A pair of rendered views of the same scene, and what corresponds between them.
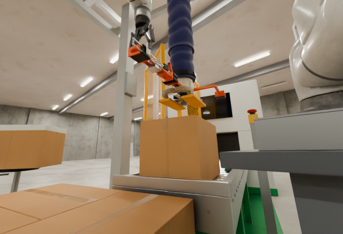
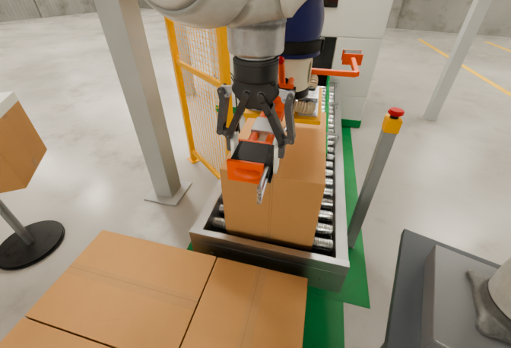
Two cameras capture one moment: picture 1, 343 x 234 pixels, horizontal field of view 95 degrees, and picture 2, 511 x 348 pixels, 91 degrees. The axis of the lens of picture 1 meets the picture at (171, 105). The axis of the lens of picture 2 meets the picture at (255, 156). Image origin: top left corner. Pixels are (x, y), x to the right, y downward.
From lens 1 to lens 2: 88 cm
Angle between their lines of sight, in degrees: 52
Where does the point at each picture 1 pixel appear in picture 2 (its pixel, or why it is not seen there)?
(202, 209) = (312, 275)
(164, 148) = (264, 210)
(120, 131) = (138, 87)
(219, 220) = (328, 283)
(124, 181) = (209, 240)
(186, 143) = (300, 212)
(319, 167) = not seen: outside the picture
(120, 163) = (155, 138)
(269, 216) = (359, 217)
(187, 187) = (299, 261)
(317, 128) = not seen: outside the picture
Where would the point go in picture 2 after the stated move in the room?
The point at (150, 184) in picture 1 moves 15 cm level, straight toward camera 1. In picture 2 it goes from (249, 250) to (261, 282)
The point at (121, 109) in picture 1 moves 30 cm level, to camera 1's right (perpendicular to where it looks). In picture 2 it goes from (123, 38) to (179, 36)
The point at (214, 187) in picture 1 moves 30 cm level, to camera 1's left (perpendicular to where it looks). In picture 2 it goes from (331, 267) to (260, 282)
